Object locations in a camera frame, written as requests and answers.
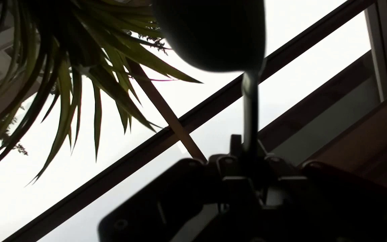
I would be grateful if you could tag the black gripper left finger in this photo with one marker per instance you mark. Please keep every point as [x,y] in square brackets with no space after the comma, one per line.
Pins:
[180,202]

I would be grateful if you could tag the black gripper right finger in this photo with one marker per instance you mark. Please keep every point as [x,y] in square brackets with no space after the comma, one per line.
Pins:
[328,206]

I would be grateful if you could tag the blue plastic scoop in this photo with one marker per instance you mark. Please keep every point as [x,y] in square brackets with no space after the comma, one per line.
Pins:
[215,31]

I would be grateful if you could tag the green spiky plant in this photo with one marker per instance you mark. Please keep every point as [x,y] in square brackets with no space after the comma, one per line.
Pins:
[67,58]

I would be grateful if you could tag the window frame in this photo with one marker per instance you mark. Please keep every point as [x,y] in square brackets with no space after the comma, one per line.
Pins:
[301,45]

